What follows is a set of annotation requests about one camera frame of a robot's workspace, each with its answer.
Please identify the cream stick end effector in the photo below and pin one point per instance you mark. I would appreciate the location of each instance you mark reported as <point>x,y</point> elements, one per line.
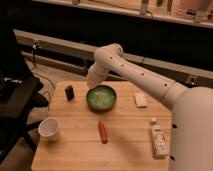
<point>91,83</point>

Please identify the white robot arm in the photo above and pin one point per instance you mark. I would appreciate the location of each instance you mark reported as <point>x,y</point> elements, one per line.
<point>191,139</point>

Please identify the black eraser block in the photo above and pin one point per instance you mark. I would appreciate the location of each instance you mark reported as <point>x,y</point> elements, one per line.
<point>69,91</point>

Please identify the green bowl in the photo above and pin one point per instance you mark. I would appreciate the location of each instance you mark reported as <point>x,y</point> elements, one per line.
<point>101,98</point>

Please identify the red carrot-shaped marker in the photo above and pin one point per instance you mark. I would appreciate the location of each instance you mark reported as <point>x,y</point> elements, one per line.
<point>102,132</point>

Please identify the white sponge pad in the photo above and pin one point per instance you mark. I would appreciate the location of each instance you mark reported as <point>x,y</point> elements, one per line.
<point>140,100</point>

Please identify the white paper cup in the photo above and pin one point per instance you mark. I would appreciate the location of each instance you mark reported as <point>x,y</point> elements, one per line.
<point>49,129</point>

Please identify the black chair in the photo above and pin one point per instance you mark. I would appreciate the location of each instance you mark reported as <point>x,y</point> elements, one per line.
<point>19,94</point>

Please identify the white tube bottle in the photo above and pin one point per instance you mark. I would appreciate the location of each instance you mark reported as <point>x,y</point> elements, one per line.
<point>160,149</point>

